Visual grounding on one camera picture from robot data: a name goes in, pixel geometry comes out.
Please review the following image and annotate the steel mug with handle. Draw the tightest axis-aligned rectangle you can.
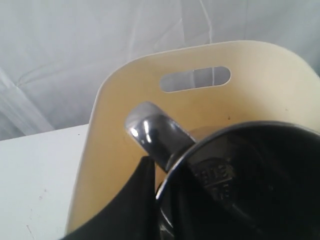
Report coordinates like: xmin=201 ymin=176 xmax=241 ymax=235
xmin=124 ymin=101 xmax=320 ymax=240

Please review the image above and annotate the cream bin with circle mark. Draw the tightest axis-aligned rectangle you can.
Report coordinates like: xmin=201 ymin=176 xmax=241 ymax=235
xmin=66 ymin=40 xmax=320 ymax=234

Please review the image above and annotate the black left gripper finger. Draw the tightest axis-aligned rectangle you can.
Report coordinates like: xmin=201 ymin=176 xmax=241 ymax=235
xmin=65 ymin=156 xmax=160 ymax=240

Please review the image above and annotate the white backdrop curtain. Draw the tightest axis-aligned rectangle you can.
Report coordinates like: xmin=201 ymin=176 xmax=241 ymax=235
xmin=0 ymin=0 xmax=320 ymax=140

